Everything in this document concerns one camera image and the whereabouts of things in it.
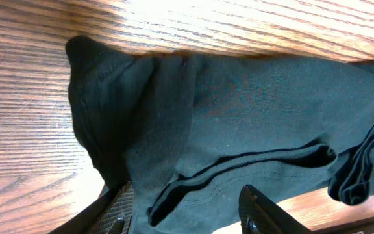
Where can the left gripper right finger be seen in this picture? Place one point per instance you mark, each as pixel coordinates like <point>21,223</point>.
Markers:
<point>259,215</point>

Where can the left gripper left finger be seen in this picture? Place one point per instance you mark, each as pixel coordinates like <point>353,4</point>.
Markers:
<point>109,214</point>

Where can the black t-shirt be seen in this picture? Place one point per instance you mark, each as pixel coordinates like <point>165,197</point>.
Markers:
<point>189,131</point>

